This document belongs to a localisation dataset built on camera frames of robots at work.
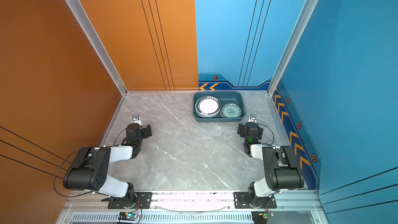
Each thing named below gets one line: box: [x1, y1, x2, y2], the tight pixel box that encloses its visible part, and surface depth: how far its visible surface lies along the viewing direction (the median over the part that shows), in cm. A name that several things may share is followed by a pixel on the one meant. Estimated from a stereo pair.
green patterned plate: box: [219, 102, 243, 118], surface depth 107 cm
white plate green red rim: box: [194, 95, 222, 118], surface depth 108 cm
